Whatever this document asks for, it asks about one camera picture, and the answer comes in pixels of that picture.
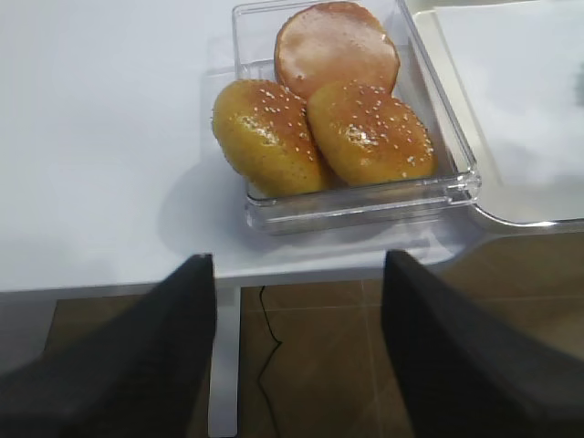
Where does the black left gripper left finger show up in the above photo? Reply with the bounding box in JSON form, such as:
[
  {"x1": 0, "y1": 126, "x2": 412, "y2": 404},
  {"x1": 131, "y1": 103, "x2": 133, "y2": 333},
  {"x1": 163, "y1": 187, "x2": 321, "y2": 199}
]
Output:
[{"x1": 1, "y1": 255, "x2": 217, "y2": 437}]

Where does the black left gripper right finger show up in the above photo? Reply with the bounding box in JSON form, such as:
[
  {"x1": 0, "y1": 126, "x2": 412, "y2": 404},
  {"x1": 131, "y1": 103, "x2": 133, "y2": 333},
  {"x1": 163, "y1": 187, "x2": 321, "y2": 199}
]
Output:
[{"x1": 381, "y1": 250, "x2": 583, "y2": 437}]

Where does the sesame bun top near tray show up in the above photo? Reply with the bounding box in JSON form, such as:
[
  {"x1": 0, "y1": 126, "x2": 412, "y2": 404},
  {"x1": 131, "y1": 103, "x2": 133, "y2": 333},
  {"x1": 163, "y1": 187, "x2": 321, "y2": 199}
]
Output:
[{"x1": 307, "y1": 82, "x2": 436, "y2": 186}]

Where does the sesame bun top far side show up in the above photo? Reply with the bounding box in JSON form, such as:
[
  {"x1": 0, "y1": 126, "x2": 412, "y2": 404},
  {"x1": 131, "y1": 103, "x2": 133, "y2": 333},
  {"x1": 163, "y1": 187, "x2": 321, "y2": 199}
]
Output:
[{"x1": 212, "y1": 79, "x2": 335, "y2": 197}]

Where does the clear bun container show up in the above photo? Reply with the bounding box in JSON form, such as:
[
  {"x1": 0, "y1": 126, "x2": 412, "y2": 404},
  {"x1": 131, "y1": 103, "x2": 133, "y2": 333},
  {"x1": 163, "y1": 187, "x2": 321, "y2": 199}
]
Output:
[{"x1": 245, "y1": 1, "x2": 481, "y2": 235}]

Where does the large white serving tray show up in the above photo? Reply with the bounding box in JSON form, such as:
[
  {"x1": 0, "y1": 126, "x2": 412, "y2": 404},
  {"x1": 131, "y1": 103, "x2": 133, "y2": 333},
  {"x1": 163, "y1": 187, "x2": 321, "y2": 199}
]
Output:
[{"x1": 407, "y1": 1, "x2": 583, "y2": 226}]

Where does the plain brown bun bottom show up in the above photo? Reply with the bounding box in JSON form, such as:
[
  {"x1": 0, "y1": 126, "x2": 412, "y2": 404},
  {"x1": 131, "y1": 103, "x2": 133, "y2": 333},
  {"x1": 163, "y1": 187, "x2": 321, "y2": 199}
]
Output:
[{"x1": 274, "y1": 1, "x2": 401, "y2": 99}]

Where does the thin black floor cable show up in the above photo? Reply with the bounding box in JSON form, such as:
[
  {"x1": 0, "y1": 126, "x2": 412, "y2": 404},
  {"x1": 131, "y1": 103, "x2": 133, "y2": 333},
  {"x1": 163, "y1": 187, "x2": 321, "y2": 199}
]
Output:
[{"x1": 256, "y1": 285, "x2": 284, "y2": 438}]

